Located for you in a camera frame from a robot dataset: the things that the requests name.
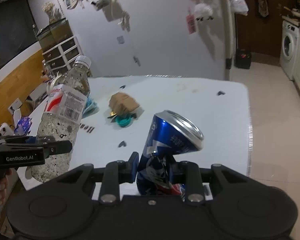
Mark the blue patterned packet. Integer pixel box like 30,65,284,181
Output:
14,116,32,136

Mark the glass fish tank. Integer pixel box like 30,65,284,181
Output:
37,18,73,52

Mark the blue face mask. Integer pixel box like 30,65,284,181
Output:
82,96,99,118

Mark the dried flower bouquet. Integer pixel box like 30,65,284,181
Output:
42,2,62,24

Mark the clear plastic water bottle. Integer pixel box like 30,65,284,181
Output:
31,55,91,183

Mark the person's left hand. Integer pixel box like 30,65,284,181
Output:
0,168,13,206

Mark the black floor heater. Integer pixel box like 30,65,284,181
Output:
235,49,251,69

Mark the white drawer cabinet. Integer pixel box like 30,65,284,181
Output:
42,36,83,73

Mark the white plush sheep toy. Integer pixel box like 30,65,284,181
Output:
194,3,213,22

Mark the torn brown cardboard piece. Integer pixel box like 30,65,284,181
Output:
109,92,140,116

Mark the hanging white plastic bag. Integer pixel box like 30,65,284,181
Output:
231,0,249,16

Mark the pink hanging tag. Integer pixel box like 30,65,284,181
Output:
186,14,197,34

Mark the crushed blue soda can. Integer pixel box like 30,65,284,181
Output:
136,110,204,198

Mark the white washing machine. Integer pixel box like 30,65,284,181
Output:
280,20,300,80

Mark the gold foil wrapper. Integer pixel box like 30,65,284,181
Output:
107,111,117,122

